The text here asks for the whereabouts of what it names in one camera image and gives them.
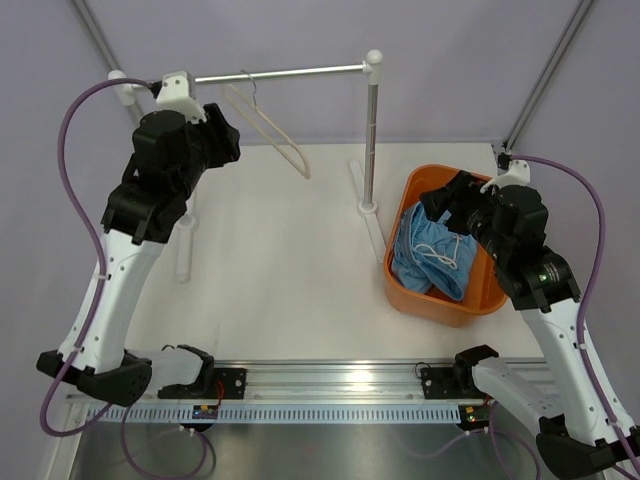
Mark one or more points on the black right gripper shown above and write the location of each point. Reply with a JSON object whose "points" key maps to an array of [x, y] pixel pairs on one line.
{"points": [[437, 201]]}

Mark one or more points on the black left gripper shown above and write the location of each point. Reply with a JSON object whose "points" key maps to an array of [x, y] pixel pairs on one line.
{"points": [[223, 137]]}

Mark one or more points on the white plastic hanger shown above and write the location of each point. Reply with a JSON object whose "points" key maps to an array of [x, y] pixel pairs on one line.
{"points": [[247, 107]]}

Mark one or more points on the light blue shorts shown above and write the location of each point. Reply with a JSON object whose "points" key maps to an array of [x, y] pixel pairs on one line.
{"points": [[427, 255]]}

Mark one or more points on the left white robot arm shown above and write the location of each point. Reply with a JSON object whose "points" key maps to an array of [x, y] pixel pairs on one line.
{"points": [[137, 224]]}

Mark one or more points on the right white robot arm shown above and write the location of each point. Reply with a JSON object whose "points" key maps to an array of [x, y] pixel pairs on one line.
{"points": [[587, 430]]}

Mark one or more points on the silver clothes rack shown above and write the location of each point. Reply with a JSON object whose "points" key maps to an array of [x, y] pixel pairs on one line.
{"points": [[362, 173]]}

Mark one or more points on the orange plastic laundry basket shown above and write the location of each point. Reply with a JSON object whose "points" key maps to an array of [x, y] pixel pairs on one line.
{"points": [[483, 295]]}

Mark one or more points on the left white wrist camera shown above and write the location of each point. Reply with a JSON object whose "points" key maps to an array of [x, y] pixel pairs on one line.
{"points": [[176, 92]]}

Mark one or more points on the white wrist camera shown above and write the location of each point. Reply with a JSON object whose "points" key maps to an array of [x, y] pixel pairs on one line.
{"points": [[176, 92], [510, 171]]}

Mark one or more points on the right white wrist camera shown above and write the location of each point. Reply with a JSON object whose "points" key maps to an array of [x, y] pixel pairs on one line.
{"points": [[510, 171]]}

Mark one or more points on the aluminium frame post left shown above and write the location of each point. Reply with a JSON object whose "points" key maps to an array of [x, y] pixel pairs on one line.
{"points": [[94, 33]]}

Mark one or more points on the aluminium frame post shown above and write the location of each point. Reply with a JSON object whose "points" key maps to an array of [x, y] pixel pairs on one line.
{"points": [[552, 66], [94, 33]]}

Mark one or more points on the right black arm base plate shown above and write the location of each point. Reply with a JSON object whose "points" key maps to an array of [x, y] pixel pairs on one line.
{"points": [[448, 382]]}

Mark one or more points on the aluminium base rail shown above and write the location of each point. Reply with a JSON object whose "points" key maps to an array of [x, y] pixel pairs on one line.
{"points": [[312, 381]]}

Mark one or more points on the aluminium frame post right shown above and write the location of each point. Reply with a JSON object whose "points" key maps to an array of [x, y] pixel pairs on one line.
{"points": [[552, 66]]}

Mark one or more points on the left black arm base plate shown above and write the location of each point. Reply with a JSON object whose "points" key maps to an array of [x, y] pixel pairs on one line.
{"points": [[212, 381]]}

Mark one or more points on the white slotted cable duct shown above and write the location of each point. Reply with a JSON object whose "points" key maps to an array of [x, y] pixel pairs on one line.
{"points": [[286, 414]]}

